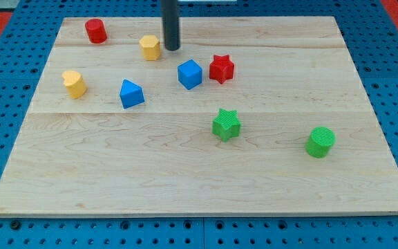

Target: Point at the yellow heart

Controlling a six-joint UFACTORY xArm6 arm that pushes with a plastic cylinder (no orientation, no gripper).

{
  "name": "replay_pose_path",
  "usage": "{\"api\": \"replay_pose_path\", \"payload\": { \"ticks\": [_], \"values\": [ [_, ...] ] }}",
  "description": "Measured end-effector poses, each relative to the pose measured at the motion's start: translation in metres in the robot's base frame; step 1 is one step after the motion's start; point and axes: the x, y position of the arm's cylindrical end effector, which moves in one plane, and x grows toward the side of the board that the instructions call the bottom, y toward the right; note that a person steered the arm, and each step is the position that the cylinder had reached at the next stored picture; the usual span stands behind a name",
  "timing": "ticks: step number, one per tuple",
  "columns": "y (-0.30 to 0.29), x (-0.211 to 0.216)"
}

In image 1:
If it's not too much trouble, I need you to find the yellow heart block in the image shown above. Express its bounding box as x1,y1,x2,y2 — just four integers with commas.
61,71,88,99

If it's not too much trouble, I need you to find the green star block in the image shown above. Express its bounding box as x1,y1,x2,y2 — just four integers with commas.
211,109,241,142

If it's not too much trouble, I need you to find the blue cube block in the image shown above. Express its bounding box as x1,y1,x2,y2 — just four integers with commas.
178,59,202,90

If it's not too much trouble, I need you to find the red star block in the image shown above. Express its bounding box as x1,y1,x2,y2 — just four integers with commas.
209,55,235,84

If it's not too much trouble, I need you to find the light wooden board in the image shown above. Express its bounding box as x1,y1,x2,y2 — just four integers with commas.
0,16,398,218

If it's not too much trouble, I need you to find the blue triangle block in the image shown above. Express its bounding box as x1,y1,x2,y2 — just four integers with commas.
120,80,144,109

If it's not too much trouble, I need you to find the yellow hexagon block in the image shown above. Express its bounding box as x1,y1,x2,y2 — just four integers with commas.
139,35,161,61

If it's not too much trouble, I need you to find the black cylindrical pointer rod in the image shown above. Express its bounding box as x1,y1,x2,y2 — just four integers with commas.
160,0,180,51

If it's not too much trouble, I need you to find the green cylinder block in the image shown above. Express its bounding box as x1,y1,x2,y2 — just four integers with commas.
305,127,336,158

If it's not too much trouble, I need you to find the red cylinder block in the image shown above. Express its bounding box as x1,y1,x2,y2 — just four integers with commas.
85,18,107,44

